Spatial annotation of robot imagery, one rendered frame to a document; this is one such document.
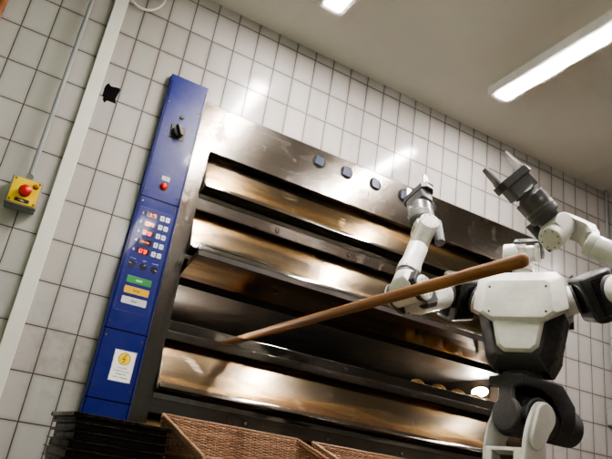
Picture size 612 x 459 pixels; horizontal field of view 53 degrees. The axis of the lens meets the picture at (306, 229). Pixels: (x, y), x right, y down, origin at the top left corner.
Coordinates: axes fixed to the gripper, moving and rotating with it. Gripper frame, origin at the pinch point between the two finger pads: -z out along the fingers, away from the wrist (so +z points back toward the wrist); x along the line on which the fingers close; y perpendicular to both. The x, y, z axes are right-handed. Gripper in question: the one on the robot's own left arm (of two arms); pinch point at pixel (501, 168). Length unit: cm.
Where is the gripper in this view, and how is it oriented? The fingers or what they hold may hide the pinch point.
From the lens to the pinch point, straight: 182.7
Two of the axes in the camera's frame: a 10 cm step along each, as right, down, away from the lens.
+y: -0.8, 3.0, 9.5
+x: -7.8, 5.8, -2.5
